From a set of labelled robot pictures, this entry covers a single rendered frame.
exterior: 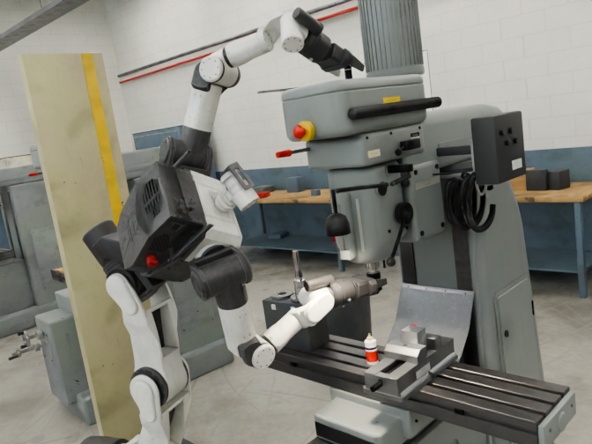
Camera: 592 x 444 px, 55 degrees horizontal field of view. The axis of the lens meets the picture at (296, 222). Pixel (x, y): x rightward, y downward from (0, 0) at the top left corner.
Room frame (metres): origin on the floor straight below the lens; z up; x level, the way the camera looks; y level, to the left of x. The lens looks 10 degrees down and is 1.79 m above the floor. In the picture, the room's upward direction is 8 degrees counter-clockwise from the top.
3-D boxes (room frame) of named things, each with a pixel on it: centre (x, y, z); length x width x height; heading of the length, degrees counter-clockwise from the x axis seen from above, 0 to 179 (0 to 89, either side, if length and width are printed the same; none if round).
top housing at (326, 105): (1.87, -0.24, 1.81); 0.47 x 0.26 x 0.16; 134
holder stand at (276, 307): (2.15, 0.06, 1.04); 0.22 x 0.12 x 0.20; 49
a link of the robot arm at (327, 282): (1.77, -0.05, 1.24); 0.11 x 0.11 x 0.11; 29
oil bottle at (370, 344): (1.87, -0.19, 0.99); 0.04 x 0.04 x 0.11
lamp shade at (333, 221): (1.64, -0.12, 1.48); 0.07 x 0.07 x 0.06
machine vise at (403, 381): (1.74, -0.30, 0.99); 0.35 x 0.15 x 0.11; 135
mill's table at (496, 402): (1.88, -0.22, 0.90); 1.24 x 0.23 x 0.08; 44
